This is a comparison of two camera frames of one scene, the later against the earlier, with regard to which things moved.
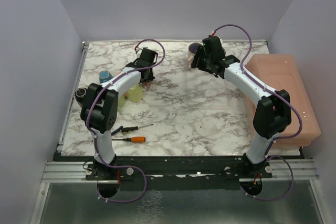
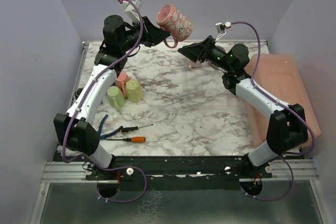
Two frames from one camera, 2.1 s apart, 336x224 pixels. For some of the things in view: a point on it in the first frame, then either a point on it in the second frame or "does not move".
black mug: [80, 94] does not move
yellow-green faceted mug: [135, 94] does not move
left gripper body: [150, 76] -> [145, 36]
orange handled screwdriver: [134, 139] does not move
